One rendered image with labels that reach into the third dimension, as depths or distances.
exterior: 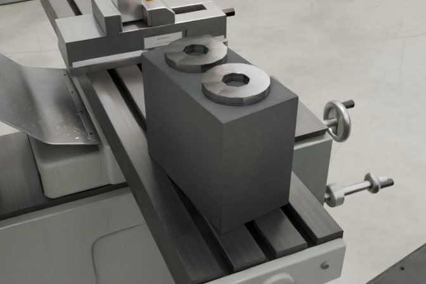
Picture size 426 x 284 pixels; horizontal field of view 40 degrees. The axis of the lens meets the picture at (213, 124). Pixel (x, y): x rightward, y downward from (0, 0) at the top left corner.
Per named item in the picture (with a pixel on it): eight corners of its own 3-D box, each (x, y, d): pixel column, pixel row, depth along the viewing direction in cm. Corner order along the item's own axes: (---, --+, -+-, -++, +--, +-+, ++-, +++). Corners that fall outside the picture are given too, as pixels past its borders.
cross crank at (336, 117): (335, 124, 167) (340, 89, 160) (360, 147, 158) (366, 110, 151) (286, 137, 162) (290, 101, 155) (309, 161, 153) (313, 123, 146)
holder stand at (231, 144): (209, 131, 101) (209, 25, 90) (290, 203, 86) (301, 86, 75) (147, 154, 96) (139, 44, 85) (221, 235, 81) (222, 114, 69)
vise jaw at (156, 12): (157, 1, 131) (156, -15, 129) (175, 23, 121) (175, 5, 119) (131, 6, 129) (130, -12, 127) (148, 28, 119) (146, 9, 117)
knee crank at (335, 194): (384, 178, 161) (388, 161, 158) (398, 191, 157) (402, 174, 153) (316, 200, 154) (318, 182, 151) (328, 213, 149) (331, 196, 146)
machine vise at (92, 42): (205, 19, 139) (204, -25, 133) (229, 46, 128) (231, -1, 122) (57, 45, 129) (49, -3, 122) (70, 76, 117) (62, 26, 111)
